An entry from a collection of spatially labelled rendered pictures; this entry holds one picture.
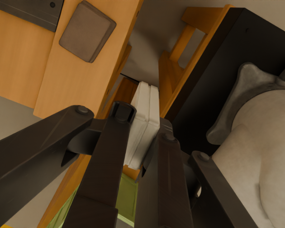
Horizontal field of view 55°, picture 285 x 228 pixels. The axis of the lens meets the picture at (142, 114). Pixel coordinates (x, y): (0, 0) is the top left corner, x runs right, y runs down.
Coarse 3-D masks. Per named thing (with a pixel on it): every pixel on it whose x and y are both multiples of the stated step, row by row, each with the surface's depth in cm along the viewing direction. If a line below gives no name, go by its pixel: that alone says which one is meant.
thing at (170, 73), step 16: (192, 16) 104; (208, 16) 75; (192, 32) 118; (208, 32) 66; (176, 48) 121; (160, 64) 130; (176, 64) 121; (160, 80) 105; (176, 80) 90; (160, 96) 88; (160, 112) 75
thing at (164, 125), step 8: (160, 120) 17; (168, 120) 17; (160, 128) 16; (168, 128) 16; (152, 144) 14; (152, 152) 14; (184, 152) 14; (144, 160) 14; (184, 160) 13; (184, 168) 13; (192, 176) 13; (192, 184) 13; (192, 192) 13
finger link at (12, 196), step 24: (48, 120) 11; (72, 120) 12; (0, 144) 8; (24, 144) 9; (48, 144) 9; (0, 168) 8; (24, 168) 8; (48, 168) 10; (0, 192) 8; (24, 192) 9; (0, 216) 8
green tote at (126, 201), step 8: (120, 184) 76; (128, 184) 78; (136, 184) 80; (120, 192) 73; (128, 192) 75; (136, 192) 77; (72, 200) 77; (120, 200) 70; (128, 200) 72; (136, 200) 75; (64, 208) 81; (120, 208) 68; (128, 208) 70; (56, 216) 85; (64, 216) 71; (120, 216) 66; (128, 216) 67; (48, 224) 87; (56, 224) 76
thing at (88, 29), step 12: (84, 0) 53; (84, 12) 52; (96, 12) 53; (72, 24) 53; (84, 24) 53; (96, 24) 53; (108, 24) 53; (72, 36) 54; (84, 36) 54; (96, 36) 53; (108, 36) 55; (72, 48) 55; (84, 48) 54; (96, 48) 55; (84, 60) 55
